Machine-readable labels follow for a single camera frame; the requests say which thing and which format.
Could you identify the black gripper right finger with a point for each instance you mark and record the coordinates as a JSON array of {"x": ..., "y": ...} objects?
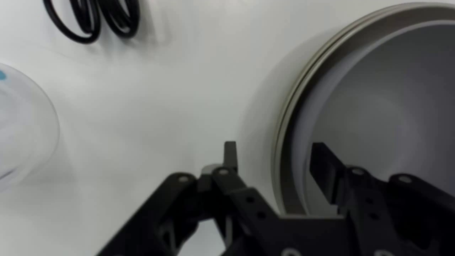
[{"x": 327, "y": 168}]

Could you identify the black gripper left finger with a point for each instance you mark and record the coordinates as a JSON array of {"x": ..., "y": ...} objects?
[{"x": 231, "y": 158}]

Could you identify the beige bottom bowl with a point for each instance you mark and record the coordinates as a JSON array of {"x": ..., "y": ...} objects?
[{"x": 282, "y": 143}]

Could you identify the gray bowl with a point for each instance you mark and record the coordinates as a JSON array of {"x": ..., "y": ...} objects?
[{"x": 393, "y": 109}]

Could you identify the clear drinking glass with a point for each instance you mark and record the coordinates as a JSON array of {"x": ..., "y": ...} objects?
[{"x": 23, "y": 133}]

